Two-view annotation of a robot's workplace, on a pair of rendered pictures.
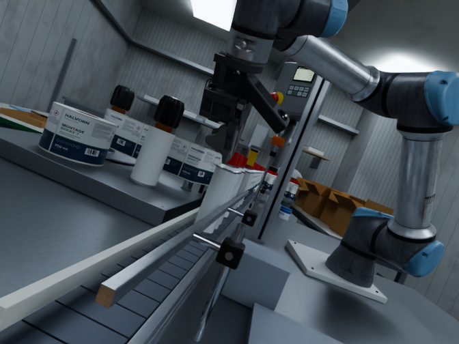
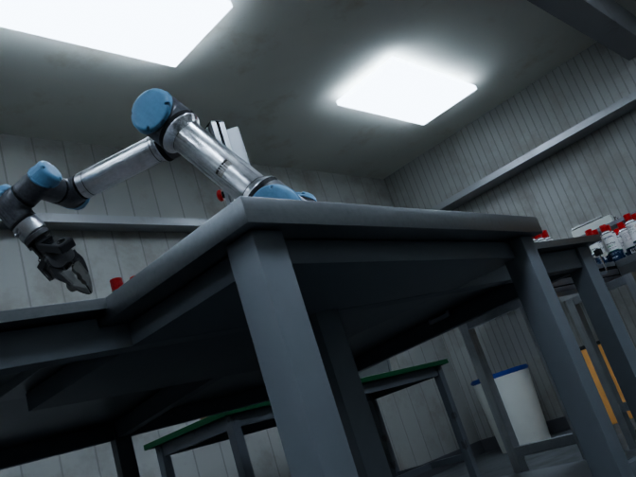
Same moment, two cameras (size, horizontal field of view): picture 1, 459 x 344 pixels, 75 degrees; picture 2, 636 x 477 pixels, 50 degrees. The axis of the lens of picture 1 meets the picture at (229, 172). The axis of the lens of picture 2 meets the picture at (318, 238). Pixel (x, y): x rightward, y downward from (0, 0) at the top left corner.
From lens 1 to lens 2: 1.73 m
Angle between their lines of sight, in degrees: 47
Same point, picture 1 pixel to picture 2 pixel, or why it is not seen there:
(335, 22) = (40, 178)
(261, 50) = (23, 228)
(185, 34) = (453, 152)
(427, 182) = (204, 163)
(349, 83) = (139, 162)
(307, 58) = (97, 185)
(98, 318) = not seen: outside the picture
